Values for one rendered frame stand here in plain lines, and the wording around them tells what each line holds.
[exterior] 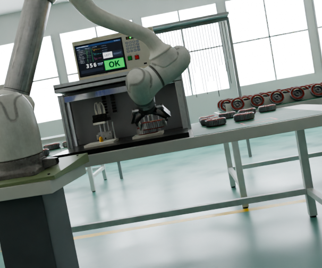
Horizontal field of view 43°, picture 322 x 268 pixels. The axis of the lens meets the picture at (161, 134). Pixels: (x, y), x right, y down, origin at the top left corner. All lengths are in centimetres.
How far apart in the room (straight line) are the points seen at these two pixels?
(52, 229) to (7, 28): 805
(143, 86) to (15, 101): 46
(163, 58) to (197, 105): 687
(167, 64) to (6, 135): 65
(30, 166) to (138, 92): 48
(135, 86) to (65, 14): 746
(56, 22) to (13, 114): 762
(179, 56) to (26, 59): 58
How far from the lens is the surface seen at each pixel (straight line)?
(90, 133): 237
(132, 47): 222
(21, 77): 164
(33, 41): 167
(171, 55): 162
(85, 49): 226
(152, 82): 159
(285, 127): 186
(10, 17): 932
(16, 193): 135
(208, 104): 848
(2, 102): 143
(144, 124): 187
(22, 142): 141
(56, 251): 145
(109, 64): 223
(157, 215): 284
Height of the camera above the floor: 91
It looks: 4 degrees down
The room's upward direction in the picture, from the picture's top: 10 degrees counter-clockwise
